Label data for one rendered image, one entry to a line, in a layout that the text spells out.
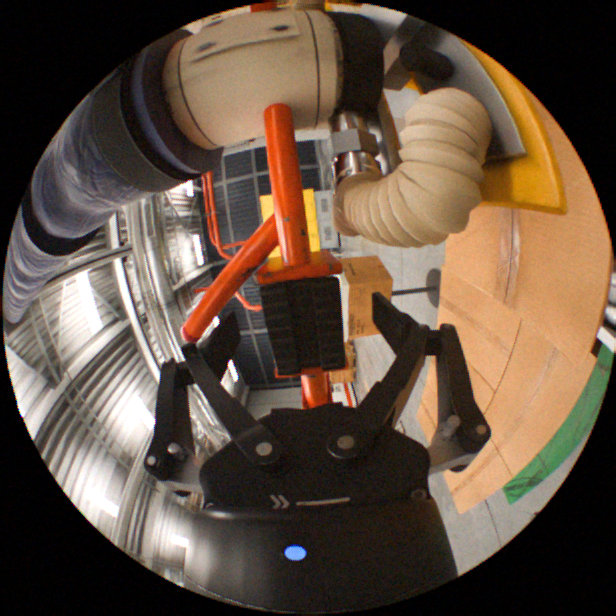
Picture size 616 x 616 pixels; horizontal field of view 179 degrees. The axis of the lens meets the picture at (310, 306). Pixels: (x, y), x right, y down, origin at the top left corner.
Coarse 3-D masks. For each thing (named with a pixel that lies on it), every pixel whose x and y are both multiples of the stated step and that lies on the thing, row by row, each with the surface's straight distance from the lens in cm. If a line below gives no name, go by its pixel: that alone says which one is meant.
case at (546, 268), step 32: (576, 160) 34; (576, 192) 33; (480, 224) 43; (512, 224) 38; (544, 224) 34; (576, 224) 32; (448, 256) 52; (480, 256) 43; (512, 256) 38; (544, 256) 34; (576, 256) 32; (608, 256) 31; (480, 288) 44; (512, 288) 39; (544, 288) 35; (576, 288) 32; (608, 288) 43; (544, 320) 35; (576, 320) 33; (576, 352) 34
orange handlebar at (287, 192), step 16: (272, 112) 18; (288, 112) 18; (272, 128) 17; (288, 128) 17; (272, 144) 16; (288, 144) 16; (272, 160) 16; (288, 160) 16; (272, 176) 16; (288, 176) 15; (272, 192) 16; (288, 192) 15; (288, 208) 15; (304, 208) 16; (288, 224) 15; (304, 224) 15; (288, 240) 15; (304, 240) 15; (288, 256) 15; (304, 256) 15; (304, 384) 20; (320, 384) 20; (304, 400) 22; (320, 400) 21
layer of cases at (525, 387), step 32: (448, 288) 121; (448, 320) 125; (480, 320) 104; (512, 320) 90; (480, 352) 107; (512, 352) 93; (544, 352) 83; (480, 384) 111; (512, 384) 96; (544, 384) 86; (576, 384) 80; (416, 416) 188; (512, 416) 100; (544, 416) 89; (512, 448) 105; (448, 480) 160; (480, 480) 130
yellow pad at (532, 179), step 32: (448, 32) 18; (416, 64) 15; (448, 64) 16; (480, 64) 15; (480, 96) 14; (512, 96) 13; (512, 128) 12; (544, 128) 13; (512, 160) 13; (544, 160) 12; (480, 192) 14; (512, 192) 13; (544, 192) 12
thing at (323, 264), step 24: (264, 264) 18; (312, 264) 15; (336, 264) 14; (264, 288) 14; (288, 288) 14; (312, 288) 14; (336, 288) 14; (264, 312) 14; (288, 312) 14; (312, 312) 15; (336, 312) 14; (288, 336) 15; (312, 336) 16; (336, 336) 15; (288, 360) 16; (312, 360) 17; (336, 360) 16
